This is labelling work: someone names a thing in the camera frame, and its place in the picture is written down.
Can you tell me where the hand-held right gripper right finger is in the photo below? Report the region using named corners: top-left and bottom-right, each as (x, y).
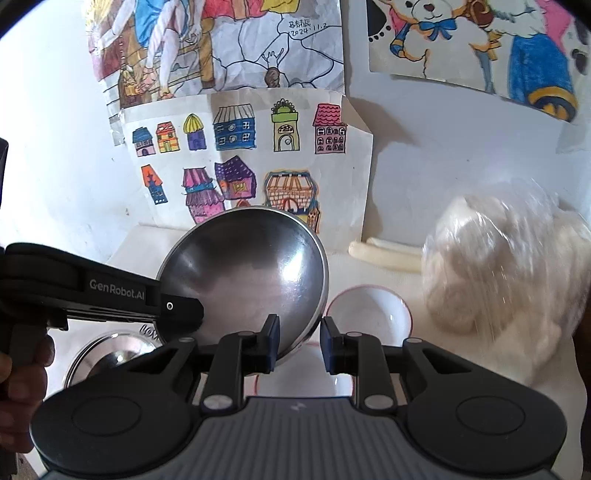
top-left (320, 315), bottom-right (480, 411)

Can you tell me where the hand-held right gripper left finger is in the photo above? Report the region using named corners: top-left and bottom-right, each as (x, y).
top-left (121, 314), bottom-right (281, 411)

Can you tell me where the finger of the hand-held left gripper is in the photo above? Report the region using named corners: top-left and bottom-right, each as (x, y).
top-left (159, 295), bottom-right (205, 343)

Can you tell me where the white bowl with red rim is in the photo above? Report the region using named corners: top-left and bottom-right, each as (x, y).
top-left (326, 285), bottom-right (413, 352)
top-left (253, 342), bottom-right (359, 399)

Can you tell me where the stainless steel bowl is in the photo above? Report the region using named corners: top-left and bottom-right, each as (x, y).
top-left (156, 206), bottom-right (330, 366)

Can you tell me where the steel plate with blue sticker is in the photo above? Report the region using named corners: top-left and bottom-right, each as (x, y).
top-left (62, 329), bottom-right (161, 389)

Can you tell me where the person's left hand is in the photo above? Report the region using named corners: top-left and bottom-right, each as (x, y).
top-left (0, 335), bottom-right (55, 456)

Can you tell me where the cream cylindrical stick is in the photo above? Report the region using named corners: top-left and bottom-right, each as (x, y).
top-left (348, 237), bottom-right (424, 274)

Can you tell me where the colored houses drawing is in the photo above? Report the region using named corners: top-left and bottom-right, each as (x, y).
top-left (107, 89), bottom-right (375, 234)

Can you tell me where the clear bag of white buns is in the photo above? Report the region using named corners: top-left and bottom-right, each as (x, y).
top-left (420, 184), bottom-right (591, 385)

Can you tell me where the colored drawing of seated figure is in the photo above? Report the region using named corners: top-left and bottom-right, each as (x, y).
top-left (87, 0), bottom-right (347, 112)

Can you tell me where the colored teddy bear drawing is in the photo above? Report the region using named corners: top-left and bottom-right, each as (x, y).
top-left (366, 0), bottom-right (591, 126)

